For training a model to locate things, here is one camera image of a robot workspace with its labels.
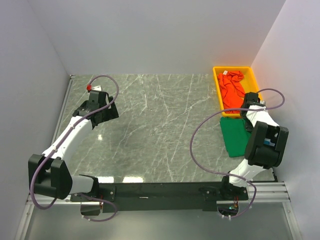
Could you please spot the yellow plastic bin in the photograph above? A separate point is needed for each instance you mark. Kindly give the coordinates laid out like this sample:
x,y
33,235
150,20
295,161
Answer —
x,y
249,84

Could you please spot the blue folded t-shirt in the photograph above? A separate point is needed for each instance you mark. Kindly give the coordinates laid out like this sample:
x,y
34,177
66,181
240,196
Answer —
x,y
268,142

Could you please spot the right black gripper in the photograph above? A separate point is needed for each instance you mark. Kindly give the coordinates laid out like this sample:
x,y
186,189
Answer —
x,y
249,126

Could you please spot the orange t-shirt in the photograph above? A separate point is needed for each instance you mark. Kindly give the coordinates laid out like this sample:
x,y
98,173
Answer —
x,y
231,89

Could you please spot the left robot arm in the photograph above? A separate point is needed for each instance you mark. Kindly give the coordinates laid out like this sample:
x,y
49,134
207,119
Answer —
x,y
48,172

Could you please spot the black base beam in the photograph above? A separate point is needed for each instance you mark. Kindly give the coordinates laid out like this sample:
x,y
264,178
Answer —
x,y
170,195

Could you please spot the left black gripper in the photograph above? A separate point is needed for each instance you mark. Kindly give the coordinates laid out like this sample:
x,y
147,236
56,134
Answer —
x,y
110,113

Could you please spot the aluminium frame rail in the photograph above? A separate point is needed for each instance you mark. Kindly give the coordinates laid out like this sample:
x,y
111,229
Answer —
x,y
266,192

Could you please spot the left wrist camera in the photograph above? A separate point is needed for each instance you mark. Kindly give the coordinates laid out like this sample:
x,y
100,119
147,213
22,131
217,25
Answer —
x,y
90,88

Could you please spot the green t-shirt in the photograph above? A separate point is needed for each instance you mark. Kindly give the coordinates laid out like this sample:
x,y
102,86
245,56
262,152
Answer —
x,y
235,136

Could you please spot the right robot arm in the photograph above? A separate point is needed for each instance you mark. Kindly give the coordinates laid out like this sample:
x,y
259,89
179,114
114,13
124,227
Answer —
x,y
264,150

